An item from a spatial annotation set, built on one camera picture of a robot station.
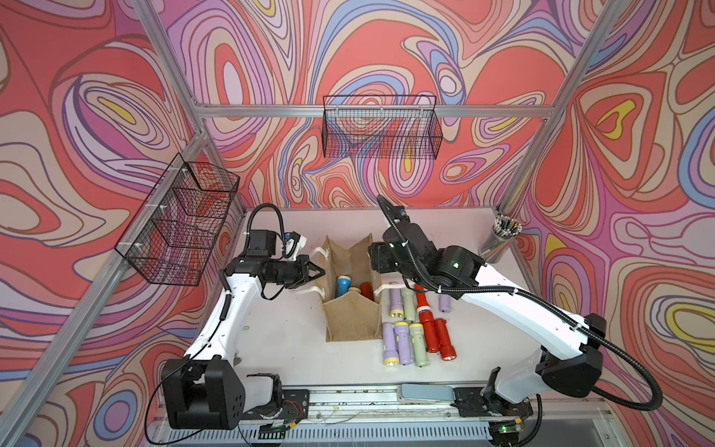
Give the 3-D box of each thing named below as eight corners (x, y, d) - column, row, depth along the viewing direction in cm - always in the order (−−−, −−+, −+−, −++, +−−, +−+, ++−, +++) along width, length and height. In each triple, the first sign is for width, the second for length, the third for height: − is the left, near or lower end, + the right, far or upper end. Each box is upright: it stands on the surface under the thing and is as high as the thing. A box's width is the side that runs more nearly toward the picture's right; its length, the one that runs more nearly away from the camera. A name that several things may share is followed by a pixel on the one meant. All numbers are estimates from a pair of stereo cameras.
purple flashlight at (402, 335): (397, 365, 81) (398, 362, 79) (394, 325, 89) (395, 321, 87) (411, 365, 81) (412, 362, 79) (406, 325, 89) (408, 321, 87)
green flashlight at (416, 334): (413, 367, 81) (415, 364, 79) (409, 326, 89) (410, 323, 87) (428, 367, 81) (429, 364, 79) (422, 326, 89) (423, 323, 87)
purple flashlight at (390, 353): (383, 365, 81) (384, 362, 79) (381, 326, 89) (382, 322, 87) (399, 365, 81) (400, 362, 79) (396, 326, 89) (396, 322, 87)
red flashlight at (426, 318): (424, 353, 83) (426, 350, 81) (419, 313, 91) (420, 310, 89) (437, 353, 83) (439, 350, 81) (431, 313, 91) (432, 310, 89)
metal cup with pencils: (482, 263, 104) (499, 234, 91) (475, 244, 110) (491, 214, 97) (505, 263, 104) (526, 234, 91) (497, 244, 110) (516, 214, 97)
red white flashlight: (419, 320, 90) (420, 316, 87) (414, 288, 97) (415, 284, 95) (431, 320, 90) (433, 316, 87) (426, 288, 97) (427, 284, 95)
